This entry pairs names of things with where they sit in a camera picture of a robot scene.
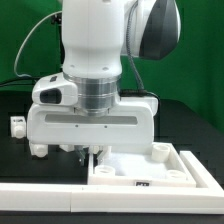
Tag white square tabletop part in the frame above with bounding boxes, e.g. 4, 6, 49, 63
87, 142, 196, 188

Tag black cables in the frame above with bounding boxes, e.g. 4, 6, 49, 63
0, 75, 44, 89

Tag grey camera cable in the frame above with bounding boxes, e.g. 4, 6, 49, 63
13, 9, 64, 81

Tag black camera on stand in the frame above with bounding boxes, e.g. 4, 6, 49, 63
51, 13, 65, 63

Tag white L-shaped fence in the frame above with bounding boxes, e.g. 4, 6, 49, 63
0, 151, 224, 214

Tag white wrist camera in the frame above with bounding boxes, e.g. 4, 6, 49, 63
32, 73, 78, 106

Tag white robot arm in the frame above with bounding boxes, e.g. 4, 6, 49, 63
27, 0, 180, 157

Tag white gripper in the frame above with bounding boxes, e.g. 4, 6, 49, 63
27, 97, 158, 166

